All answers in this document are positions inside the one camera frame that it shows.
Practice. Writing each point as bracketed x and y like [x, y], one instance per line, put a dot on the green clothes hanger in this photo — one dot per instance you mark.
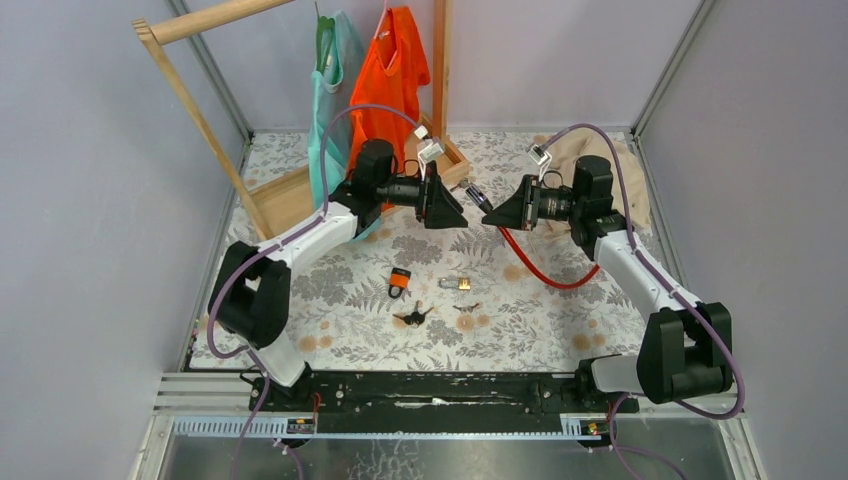
[324, 38]

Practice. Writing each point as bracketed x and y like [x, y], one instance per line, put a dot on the beige crumpled cloth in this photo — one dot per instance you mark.
[586, 142]

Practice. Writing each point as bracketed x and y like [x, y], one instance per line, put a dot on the orange black padlock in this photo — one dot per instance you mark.
[398, 282]

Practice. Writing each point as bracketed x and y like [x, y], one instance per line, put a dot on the small brass padlock keys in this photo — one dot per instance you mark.
[467, 309]

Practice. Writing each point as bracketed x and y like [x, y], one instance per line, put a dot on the black key bunch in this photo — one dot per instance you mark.
[415, 318]

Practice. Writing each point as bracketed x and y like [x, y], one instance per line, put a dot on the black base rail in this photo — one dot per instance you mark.
[409, 402]

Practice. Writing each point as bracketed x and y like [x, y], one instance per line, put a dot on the floral patterned mat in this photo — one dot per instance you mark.
[543, 317]

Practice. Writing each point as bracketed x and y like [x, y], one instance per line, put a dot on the white pink clothes hanger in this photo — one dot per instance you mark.
[387, 41]

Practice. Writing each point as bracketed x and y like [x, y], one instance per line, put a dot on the wooden clothes rack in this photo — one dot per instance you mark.
[282, 202]

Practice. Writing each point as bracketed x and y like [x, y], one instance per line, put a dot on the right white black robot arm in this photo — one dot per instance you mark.
[685, 348]

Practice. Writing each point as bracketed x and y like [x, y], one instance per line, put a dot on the brass padlock with key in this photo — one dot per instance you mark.
[455, 283]

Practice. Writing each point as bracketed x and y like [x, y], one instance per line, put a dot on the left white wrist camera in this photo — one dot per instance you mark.
[428, 148]

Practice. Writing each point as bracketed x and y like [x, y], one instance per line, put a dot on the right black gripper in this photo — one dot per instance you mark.
[518, 212]

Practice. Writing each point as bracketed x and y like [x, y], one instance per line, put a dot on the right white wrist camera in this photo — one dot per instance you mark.
[541, 158]

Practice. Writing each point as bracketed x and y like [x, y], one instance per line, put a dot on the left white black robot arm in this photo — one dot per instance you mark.
[251, 295]

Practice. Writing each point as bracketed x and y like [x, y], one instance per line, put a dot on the teal shirt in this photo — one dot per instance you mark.
[329, 147]

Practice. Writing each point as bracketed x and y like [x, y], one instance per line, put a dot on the orange shirt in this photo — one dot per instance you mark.
[399, 92]

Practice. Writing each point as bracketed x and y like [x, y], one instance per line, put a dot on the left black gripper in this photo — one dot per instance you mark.
[442, 209]

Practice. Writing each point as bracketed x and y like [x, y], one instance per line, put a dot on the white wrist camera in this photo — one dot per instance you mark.
[541, 158]
[428, 148]

